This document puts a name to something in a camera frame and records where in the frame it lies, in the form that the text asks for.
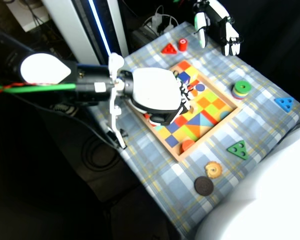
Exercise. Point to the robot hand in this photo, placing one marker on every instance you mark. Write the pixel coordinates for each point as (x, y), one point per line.
(231, 32)
(155, 90)

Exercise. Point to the natural wood arch block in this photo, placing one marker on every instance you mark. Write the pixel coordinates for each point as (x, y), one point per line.
(192, 111)

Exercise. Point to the red triangle three holes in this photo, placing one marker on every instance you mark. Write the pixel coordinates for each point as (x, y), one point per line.
(169, 51)

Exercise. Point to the red cylinder white mark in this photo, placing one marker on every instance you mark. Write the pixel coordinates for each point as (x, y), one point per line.
(182, 47)

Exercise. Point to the white power strip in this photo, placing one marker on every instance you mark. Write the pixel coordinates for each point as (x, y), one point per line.
(157, 22)

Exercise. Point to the square wooden tray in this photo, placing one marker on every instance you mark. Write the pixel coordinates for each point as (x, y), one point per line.
(210, 132)

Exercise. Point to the blue triangle three holes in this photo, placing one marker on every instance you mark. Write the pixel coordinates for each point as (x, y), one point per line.
(287, 107)

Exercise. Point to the tan flower-shaped cookie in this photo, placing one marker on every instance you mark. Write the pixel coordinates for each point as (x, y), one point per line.
(213, 170)

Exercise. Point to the dark chocolate round cookie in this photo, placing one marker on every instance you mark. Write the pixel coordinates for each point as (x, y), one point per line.
(204, 185)

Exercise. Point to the green triangle three holes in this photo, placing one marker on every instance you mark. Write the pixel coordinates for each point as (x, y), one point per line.
(242, 156)

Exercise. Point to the white robot body column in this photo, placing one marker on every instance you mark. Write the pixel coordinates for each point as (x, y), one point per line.
(65, 25)

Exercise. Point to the white box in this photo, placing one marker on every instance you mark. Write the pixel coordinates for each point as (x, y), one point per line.
(27, 22)

